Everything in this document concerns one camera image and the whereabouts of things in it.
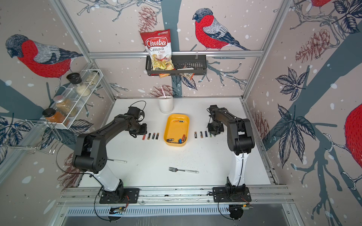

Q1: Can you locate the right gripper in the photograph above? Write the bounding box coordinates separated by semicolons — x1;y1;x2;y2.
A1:
206;121;222;134

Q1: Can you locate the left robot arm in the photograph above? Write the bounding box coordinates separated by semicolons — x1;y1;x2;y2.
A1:
72;106;147;199

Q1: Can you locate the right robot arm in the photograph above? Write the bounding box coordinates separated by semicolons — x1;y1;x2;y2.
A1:
207;105;255;195

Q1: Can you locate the yellow plastic storage tray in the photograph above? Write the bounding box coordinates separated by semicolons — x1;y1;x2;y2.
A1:
164;114;189;147

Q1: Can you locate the white cup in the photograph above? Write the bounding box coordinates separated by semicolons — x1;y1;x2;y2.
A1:
158;96;173;114

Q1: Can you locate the pale lid spice jar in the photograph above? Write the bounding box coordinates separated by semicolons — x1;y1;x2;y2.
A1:
85;71;100;86

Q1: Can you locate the silver fork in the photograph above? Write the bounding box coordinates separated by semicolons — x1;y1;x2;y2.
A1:
168;167;199;174

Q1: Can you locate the black lid spice jar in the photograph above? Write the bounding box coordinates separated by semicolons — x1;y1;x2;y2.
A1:
67;73;91;97

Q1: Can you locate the silver lid spice jar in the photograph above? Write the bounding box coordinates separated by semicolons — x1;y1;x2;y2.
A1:
53;95;78;117

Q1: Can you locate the red cassava chips bag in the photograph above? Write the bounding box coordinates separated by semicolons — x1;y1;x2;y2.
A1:
140;29;174;71

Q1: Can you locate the orange spice jar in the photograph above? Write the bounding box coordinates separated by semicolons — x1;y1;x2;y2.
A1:
42;108;66;123

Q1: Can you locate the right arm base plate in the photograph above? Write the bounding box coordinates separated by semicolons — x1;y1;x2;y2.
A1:
212;186;252;202

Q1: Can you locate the black wire wall basket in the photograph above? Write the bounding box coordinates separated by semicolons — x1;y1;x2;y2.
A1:
145;55;207;76

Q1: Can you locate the white wire spice rack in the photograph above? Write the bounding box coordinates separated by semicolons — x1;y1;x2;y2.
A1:
51;69;103;130

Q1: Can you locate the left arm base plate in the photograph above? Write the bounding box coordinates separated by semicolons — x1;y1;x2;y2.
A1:
100;188;140;204

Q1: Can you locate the chrome wire hook rack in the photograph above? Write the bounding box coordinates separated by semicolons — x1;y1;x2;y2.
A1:
1;118;62;160

